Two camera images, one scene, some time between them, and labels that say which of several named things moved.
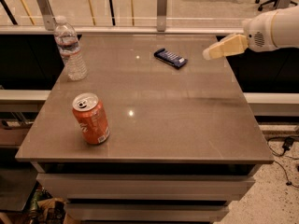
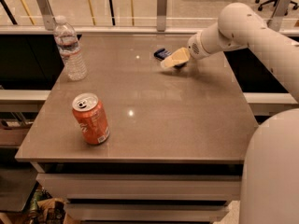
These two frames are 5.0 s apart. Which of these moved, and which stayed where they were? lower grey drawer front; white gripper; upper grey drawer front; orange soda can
Moved: white gripper
Stayed: orange soda can; lower grey drawer front; upper grey drawer front
